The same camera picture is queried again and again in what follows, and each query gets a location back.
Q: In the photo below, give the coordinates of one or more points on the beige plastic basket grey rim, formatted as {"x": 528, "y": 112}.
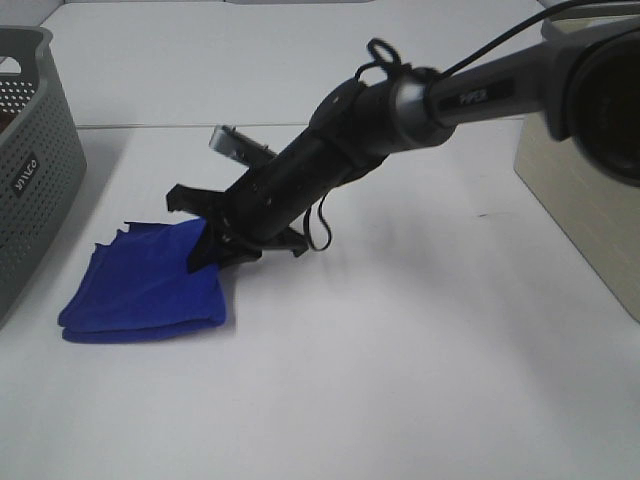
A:
{"x": 598, "y": 215}

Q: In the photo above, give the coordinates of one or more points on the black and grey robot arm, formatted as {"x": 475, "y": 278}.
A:
{"x": 585, "y": 83}

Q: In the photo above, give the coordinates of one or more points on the blue towel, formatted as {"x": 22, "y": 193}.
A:
{"x": 137, "y": 288}

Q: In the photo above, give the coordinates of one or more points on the grey perforated plastic basket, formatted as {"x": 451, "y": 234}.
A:
{"x": 42, "y": 159}

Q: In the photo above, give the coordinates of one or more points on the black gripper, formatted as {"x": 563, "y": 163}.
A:
{"x": 254, "y": 214}

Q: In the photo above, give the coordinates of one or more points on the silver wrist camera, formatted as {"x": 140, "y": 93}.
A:
{"x": 229, "y": 142}

